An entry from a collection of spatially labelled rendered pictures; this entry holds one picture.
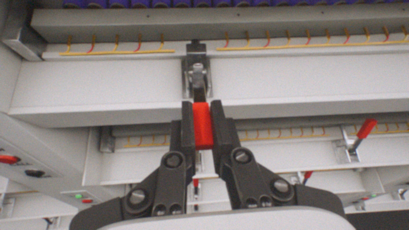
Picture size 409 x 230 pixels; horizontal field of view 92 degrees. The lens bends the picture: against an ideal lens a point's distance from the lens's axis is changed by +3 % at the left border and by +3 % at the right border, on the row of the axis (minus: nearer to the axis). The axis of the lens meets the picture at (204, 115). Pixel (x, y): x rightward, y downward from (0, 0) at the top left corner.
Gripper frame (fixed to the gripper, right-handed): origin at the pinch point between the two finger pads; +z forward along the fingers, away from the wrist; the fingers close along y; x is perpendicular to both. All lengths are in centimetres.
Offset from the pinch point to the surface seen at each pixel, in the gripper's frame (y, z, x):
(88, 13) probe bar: -9.2, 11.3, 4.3
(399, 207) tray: 88, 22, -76
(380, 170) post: 45, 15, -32
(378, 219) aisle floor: 91, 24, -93
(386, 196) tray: 67, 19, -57
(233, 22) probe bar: 3.6, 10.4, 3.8
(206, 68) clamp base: 0.8, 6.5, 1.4
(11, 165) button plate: -21.8, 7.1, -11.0
